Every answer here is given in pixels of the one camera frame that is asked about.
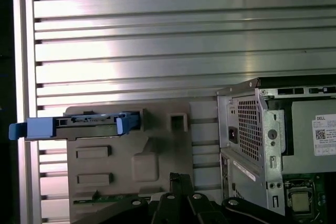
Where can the grey parts rack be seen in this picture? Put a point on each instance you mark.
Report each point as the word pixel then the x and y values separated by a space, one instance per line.
pixel 120 166

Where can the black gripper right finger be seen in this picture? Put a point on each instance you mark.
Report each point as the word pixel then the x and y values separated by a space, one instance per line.
pixel 199 208

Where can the green motherboard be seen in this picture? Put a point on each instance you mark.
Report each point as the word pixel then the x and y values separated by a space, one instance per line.
pixel 324 195

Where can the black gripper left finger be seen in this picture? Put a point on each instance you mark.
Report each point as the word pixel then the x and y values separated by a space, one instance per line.
pixel 164 208

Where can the grey power supply unit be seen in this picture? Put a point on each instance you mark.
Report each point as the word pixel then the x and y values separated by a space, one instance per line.
pixel 299 129

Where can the hard disk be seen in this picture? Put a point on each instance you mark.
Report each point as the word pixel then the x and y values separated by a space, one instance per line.
pixel 39 129

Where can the black CPU socket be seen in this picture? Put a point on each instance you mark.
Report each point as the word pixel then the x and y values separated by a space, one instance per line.
pixel 288 184

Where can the green RAM stick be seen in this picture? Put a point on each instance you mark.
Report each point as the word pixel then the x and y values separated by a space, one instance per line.
pixel 105 199

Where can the black open PC case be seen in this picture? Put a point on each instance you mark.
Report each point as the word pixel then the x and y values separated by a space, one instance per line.
pixel 273 119

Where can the silver CPU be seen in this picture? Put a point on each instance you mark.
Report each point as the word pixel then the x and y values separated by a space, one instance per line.
pixel 299 201

